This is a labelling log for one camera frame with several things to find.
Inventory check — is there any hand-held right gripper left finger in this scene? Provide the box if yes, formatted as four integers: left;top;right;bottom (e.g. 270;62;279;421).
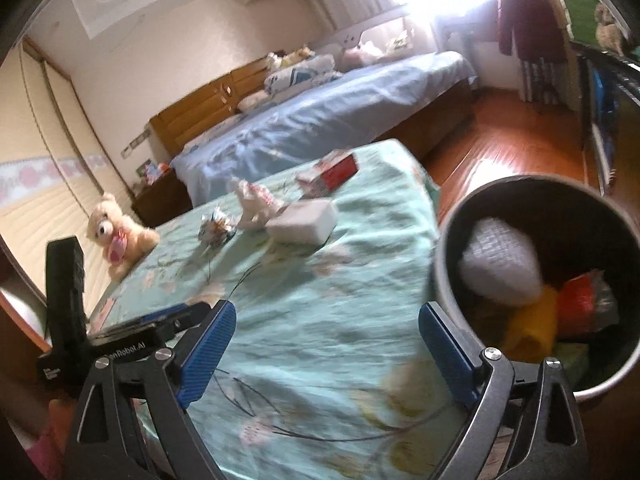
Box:
62;301;238;480

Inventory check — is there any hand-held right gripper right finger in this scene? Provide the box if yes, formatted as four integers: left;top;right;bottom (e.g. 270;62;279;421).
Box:
419;301;588;480

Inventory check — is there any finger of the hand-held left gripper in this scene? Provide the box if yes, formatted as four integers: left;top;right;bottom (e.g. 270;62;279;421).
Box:
89;301;213;336

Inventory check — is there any yellow foam fruit net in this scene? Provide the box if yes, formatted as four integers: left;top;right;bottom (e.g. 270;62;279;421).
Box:
500;285;558;361

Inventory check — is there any white plastic bag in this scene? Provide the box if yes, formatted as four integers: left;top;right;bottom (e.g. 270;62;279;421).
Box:
459;217;543;306

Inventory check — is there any black trash bin white rim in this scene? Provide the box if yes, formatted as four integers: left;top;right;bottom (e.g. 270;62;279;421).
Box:
431;174;640;401

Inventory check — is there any silver wrapper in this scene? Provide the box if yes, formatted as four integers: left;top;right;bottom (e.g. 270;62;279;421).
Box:
199;207;238;250

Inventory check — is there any green box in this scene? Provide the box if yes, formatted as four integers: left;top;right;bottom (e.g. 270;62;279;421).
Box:
550;341;591;386

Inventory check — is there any red foil wrapper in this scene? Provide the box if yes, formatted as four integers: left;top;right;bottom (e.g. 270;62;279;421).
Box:
556;269;621;338

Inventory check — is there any white and red wrapper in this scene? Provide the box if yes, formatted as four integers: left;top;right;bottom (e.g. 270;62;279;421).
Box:
235;179;286;231

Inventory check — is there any white tissue pack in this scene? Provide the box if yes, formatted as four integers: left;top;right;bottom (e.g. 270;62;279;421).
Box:
265;198;338;245

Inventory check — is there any red and white box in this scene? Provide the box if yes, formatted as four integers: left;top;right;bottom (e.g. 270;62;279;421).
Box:
295;150;360;196

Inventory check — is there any pink card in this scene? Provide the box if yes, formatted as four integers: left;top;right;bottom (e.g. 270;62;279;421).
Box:
90;296;120;325

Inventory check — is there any cream teddy bear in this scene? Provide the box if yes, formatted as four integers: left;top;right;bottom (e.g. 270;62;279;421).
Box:
86;192;161;281

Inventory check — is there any cream sliding wardrobe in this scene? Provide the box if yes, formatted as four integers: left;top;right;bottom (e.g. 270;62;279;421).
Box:
0;35;136;356

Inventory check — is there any bed with floral green sheet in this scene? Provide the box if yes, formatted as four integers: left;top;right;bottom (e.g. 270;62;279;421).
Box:
85;139;501;480

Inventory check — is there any wooden nightstand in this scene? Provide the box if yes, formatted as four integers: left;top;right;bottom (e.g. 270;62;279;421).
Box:
131;167;193;228

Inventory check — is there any wooden headboard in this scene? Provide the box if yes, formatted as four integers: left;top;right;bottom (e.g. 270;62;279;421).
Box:
149;50;288;158

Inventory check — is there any small white pillow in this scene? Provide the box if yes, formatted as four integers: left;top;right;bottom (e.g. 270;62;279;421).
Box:
236;91;273;113

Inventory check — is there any bed with blue sheet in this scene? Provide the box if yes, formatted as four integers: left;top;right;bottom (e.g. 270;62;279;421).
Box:
170;50;481;211

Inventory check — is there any black cabinet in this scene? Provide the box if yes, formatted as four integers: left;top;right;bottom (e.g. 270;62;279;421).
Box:
570;40;640;196

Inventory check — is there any folded blue white quilt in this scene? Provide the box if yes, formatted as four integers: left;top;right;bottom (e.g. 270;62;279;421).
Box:
264;54;346;93

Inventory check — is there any white radiator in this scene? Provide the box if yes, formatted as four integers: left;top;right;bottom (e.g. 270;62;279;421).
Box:
450;30;481;78

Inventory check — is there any pink plastic bag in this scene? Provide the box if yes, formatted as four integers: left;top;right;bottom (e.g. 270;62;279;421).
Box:
342;42;386;67

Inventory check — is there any dark red coat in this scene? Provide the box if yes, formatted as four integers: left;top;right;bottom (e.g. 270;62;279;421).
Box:
497;0;571;61

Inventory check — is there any brown plush toy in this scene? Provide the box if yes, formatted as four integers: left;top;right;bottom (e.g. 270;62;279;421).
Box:
594;2;626;56

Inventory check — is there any stack of green boxes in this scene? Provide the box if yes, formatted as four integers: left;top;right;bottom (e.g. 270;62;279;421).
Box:
555;0;601;43

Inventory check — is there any wall switch panel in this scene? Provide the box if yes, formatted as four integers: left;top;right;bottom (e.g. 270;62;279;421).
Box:
120;130;151;158

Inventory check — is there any grey bed guard rail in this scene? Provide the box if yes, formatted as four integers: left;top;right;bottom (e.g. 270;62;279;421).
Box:
320;15;436;68

